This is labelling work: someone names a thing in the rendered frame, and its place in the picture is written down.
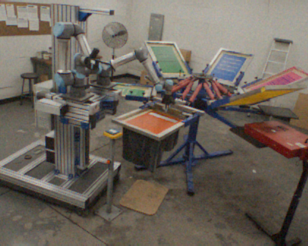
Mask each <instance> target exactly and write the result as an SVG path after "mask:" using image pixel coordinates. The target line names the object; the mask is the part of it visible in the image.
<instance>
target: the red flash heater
mask: <svg viewBox="0 0 308 246"><path fill-rule="evenodd" d="M277 125H278V126H279V127H277ZM281 128H282V129H281ZM283 129H284V130H283ZM272 130H274V131H276V132H275V133H274V132H273V131H272ZM243 132H244V133H246V134H248V135H250V136H251V137H253V138H254V139H257V141H260V142H261V143H262V144H265V145H266V146H268V147H270V148H271V149H273V150H274V151H276V152H277V153H280V154H282V155H283V156H284V157H286V158H294V157H299V158H300V159H299V160H305V159H306V158H307V155H308V142H307V143H304V142H305V140H306V139H308V136H307V135H305V134H303V133H300V132H299V131H297V130H294V129H292V128H291V127H288V126H287V125H284V124H283V123H280V122H278V121H270V122H257V123H247V124H245V125H244V130H243Z"/></svg>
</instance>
